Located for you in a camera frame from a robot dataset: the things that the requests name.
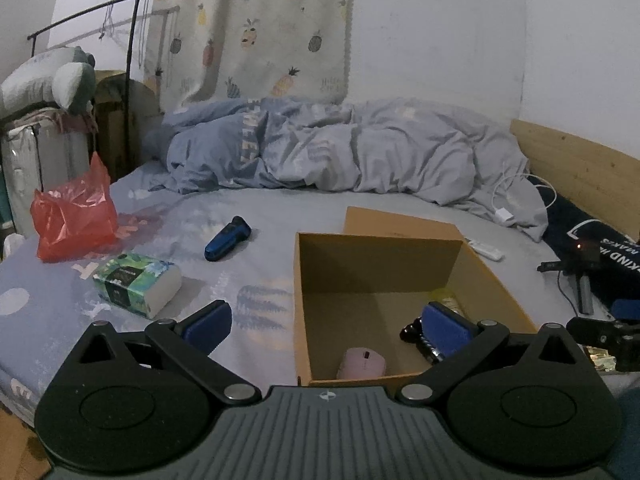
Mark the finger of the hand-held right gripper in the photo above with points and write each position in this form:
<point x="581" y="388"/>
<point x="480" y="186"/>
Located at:
<point x="595" y="330"/>
<point x="627" y="309"/>

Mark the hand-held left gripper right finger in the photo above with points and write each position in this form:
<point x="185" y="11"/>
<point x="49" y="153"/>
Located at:
<point x="446" y="331"/>

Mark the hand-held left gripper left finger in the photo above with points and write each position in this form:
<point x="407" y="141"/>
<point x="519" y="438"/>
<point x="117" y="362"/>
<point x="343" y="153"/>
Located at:
<point x="209" y="327"/>

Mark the yellowish plastic bottle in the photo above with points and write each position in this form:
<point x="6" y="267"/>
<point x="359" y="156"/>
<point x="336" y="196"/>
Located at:
<point x="450" y="301"/>

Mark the gold foil packet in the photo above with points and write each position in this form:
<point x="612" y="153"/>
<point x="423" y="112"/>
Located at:
<point x="604" y="360"/>

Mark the black hand grip exerciser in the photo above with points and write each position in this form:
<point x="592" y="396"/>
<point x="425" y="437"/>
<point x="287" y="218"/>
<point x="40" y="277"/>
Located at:
<point x="414" y="334"/>

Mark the black tripod device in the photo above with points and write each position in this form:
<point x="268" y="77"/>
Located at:
<point x="580" y="260"/>

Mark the green tissue pack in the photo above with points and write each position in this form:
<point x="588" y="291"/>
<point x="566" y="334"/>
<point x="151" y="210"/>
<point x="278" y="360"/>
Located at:
<point x="137" y="282"/>

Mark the blue electric shaver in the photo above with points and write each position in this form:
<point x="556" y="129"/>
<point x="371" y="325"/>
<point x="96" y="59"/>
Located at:
<point x="226" y="241"/>

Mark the white remote control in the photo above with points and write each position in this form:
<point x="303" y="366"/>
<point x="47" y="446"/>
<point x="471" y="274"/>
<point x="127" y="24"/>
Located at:
<point x="486" y="250"/>

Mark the pink computer mouse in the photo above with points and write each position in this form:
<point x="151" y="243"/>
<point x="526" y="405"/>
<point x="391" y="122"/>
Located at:
<point x="361" y="363"/>

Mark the dark printed pillow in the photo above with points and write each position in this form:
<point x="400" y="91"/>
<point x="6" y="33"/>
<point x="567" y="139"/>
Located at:
<point x="565" y="225"/>

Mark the grey printed bed sheet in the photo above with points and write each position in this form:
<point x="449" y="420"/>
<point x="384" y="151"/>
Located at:
<point x="190" y="205"/>

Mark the white charger plug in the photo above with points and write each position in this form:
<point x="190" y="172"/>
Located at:
<point x="504" y="214"/>

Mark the wooden headboard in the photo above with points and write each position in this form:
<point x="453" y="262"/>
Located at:
<point x="575" y="160"/>

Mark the red plastic bag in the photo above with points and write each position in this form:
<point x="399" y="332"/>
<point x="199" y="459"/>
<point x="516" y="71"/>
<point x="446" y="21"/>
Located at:
<point x="72" y="220"/>

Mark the grey duvet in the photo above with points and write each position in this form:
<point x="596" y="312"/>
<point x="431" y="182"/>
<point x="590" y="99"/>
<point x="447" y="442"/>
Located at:
<point x="350" y="150"/>

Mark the white suitcase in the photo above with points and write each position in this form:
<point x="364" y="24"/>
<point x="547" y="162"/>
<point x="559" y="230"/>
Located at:
<point x="45" y="160"/>

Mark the grey plush toy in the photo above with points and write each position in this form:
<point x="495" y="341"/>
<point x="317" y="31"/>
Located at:
<point x="75" y="80"/>

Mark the black metal rack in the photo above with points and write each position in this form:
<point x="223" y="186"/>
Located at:
<point x="131" y="35"/>

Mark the pineapple print curtain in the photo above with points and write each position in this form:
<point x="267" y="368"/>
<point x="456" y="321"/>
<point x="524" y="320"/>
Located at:
<point x="260" y="25"/>

